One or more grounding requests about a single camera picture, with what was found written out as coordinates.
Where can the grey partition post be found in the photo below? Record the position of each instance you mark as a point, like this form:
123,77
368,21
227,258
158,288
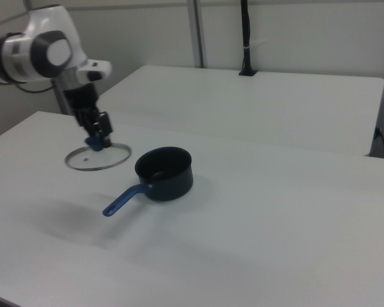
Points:
199,32

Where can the glass lid with blue knob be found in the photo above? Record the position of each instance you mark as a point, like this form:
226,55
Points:
92,158

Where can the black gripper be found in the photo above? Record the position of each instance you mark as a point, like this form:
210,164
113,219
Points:
81,99

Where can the black pole with clamp base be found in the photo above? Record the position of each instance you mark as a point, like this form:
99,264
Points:
247,38

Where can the grey metal stand post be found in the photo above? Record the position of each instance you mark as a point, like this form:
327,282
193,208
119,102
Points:
60,99

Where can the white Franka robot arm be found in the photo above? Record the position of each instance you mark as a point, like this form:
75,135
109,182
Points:
51,51

